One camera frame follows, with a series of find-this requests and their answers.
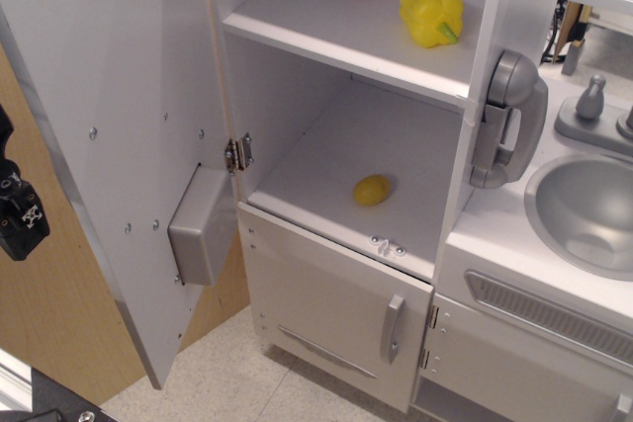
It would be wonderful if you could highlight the yellow toy lemon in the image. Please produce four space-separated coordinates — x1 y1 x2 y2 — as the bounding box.
353 174 391 207

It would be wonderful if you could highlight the grey oven vent panel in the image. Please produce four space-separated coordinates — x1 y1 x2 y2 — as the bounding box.
464 270 632 367

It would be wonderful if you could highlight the white fridge door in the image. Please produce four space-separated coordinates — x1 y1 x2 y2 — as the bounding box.
1 0 228 388

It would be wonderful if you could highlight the grey toy telephone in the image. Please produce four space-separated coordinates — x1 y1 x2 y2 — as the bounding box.
470 50 548 189

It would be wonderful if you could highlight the white door latch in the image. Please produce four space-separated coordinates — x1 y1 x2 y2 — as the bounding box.
369 236 407 257

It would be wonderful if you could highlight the white lower freezer door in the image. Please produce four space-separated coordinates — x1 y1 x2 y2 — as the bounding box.
237 204 432 412

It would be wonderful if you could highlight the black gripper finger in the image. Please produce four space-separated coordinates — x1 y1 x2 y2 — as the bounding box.
1 182 50 261

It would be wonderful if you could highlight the white oven door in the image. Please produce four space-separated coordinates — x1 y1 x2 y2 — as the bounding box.
421 295 632 421

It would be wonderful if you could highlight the grey toy sink basin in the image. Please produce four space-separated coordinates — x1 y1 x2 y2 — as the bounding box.
524 154 632 282

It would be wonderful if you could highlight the metal door hinge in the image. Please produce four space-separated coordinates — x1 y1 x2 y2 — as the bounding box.
224 133 254 175

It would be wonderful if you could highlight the white toy fridge cabinet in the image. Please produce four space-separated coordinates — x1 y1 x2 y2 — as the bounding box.
216 0 498 280

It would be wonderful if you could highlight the grey ice dispenser box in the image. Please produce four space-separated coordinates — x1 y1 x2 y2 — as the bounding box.
168 166 237 287

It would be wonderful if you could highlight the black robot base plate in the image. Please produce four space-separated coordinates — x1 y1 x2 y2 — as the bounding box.
1 350 117 422

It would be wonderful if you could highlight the yellow toy bell pepper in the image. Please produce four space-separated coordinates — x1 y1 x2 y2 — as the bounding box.
399 0 464 48

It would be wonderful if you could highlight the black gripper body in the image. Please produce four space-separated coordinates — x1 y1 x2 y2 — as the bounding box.
0 104 24 196

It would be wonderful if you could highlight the grey toy faucet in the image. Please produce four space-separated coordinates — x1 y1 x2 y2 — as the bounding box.
555 74 632 157

